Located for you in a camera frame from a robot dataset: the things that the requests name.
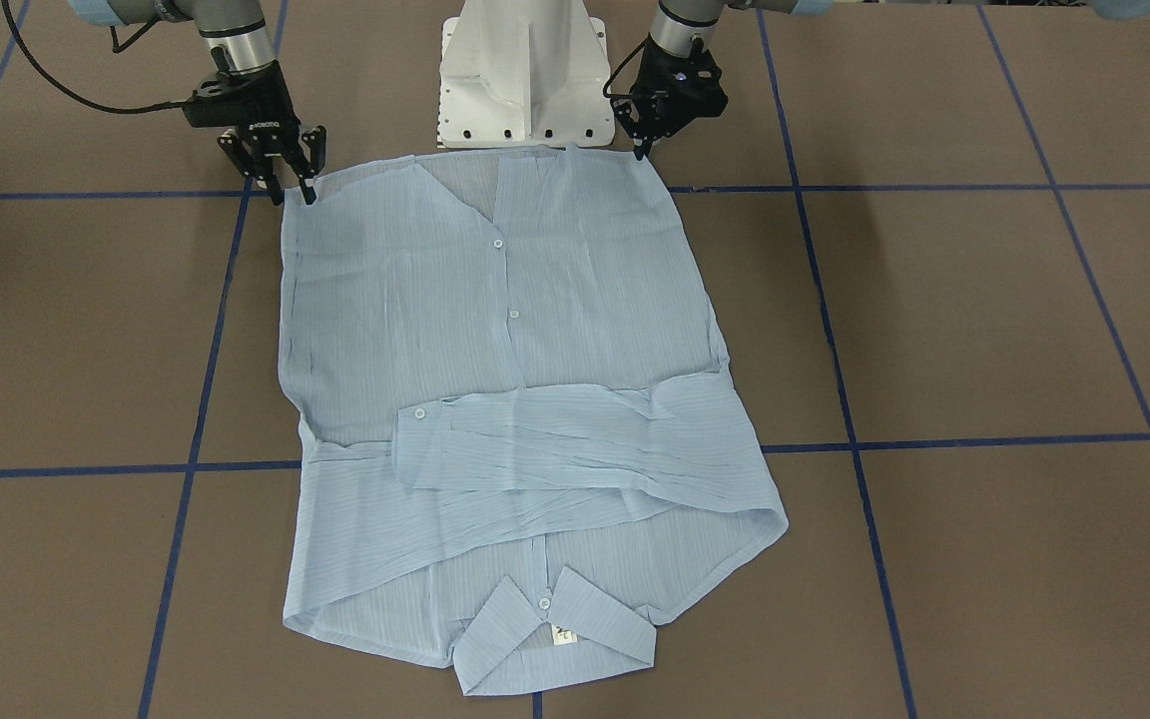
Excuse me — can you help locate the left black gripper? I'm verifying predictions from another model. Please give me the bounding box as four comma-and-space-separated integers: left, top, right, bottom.
615, 38, 729, 161

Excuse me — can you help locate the light blue button shirt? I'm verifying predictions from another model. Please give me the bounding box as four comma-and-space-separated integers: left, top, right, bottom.
278, 146, 790, 696

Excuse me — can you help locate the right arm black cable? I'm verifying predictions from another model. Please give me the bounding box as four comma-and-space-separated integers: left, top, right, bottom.
1, 0, 207, 114

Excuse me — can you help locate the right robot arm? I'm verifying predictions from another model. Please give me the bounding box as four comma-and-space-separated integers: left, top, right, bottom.
70, 1, 325, 206

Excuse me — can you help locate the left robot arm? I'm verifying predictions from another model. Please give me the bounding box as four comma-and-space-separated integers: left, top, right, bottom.
601, 1, 836, 161

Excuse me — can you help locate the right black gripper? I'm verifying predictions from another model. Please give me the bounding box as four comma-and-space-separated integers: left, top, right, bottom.
184, 61, 327, 208

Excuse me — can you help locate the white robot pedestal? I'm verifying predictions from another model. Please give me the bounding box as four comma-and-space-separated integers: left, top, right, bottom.
435, 1, 616, 150

